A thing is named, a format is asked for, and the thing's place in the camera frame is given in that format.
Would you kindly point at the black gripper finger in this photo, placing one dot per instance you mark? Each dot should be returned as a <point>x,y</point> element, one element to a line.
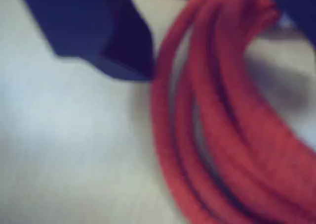
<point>301,4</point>
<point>93,23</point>

